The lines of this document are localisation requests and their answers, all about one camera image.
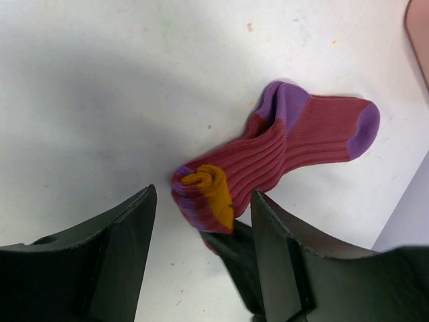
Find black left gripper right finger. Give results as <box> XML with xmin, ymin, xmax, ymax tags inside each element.
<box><xmin>251</xmin><ymin>191</ymin><xmax>428</xmax><ymax>321</ymax></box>

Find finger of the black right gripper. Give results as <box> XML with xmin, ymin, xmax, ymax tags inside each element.
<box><xmin>200</xmin><ymin>220</ymin><xmax>265</xmax><ymax>315</ymax></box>

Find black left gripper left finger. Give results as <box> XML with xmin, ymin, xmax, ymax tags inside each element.
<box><xmin>1</xmin><ymin>185</ymin><xmax>157</xmax><ymax>321</ymax></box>

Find maroon purple ribbed sock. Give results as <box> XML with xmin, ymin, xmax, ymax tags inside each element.
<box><xmin>172</xmin><ymin>80</ymin><xmax>380</xmax><ymax>235</ymax></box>

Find pink compartment organizer box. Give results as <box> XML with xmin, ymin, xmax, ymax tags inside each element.
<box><xmin>404</xmin><ymin>0</ymin><xmax>428</xmax><ymax>89</ymax></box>

